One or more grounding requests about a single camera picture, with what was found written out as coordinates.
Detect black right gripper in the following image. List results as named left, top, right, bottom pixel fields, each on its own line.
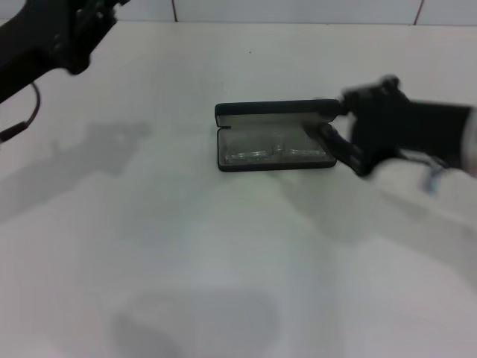
left=316, top=75, right=469, bottom=176

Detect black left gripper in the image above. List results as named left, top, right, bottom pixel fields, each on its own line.
left=0, top=0, right=130, bottom=104

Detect black glasses case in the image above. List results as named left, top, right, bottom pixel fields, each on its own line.
left=214, top=98, right=342, bottom=172

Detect clear transparent glasses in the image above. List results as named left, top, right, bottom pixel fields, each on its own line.
left=223, top=126, right=332, bottom=165

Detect silver cylindrical connector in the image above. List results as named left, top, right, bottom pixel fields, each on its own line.
left=420, top=158, right=448, bottom=195

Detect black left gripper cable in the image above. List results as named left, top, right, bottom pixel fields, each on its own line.
left=0, top=81, right=41, bottom=142

